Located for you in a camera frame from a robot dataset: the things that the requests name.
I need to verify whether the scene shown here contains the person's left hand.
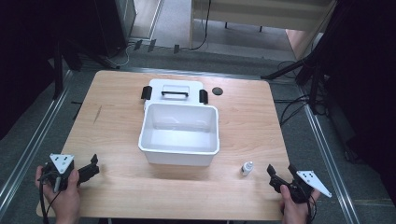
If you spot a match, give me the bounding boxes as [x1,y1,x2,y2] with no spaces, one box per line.
[35,165,82,224]

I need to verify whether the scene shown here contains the white floor cable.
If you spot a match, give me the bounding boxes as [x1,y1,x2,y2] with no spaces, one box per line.
[113,42,133,68]

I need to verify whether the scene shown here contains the white lid with black handle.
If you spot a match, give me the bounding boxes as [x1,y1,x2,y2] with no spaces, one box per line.
[140,78,209,114]

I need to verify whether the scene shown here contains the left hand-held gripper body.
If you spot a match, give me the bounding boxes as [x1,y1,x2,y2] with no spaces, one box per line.
[41,153,79,192]

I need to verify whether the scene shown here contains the black curtain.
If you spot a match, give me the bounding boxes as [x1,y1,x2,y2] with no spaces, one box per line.
[0,0,97,141]
[306,0,396,206]

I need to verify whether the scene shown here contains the metal floor rail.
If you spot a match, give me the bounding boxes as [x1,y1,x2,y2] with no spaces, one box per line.
[297,83,362,224]
[0,70,75,216]

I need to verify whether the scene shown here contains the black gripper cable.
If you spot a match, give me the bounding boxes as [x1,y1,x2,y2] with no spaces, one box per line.
[305,195,318,224]
[38,173,63,224]

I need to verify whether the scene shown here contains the black cabinet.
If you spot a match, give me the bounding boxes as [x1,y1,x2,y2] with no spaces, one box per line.
[92,0,138,59]

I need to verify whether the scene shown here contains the black floor cables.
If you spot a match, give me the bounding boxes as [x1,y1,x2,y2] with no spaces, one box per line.
[273,60,328,128]

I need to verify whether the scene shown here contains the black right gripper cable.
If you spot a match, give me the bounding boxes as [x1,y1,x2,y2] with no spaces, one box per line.
[305,195,318,224]

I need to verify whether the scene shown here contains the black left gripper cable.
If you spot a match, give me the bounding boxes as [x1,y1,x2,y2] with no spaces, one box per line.
[38,173,63,224]

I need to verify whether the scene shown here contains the black metal stand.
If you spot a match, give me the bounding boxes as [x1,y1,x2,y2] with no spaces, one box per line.
[51,36,121,101]
[261,46,332,116]

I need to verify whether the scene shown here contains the black hanging cable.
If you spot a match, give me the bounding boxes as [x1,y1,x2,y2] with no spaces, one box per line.
[188,0,213,51]

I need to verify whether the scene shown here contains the person's right hand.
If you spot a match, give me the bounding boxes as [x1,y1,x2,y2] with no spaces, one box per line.
[278,184,321,224]

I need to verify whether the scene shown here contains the small white bottle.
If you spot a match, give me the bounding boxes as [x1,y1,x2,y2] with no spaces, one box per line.
[240,161,255,177]

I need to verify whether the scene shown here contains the white plastic storage box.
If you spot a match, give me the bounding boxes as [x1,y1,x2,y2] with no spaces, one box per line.
[137,102,220,167]

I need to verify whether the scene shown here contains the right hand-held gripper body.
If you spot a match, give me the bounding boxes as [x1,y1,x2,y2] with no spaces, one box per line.
[276,169,332,205]

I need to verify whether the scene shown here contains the light wooden bench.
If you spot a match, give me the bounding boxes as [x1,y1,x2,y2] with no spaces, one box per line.
[189,0,338,50]

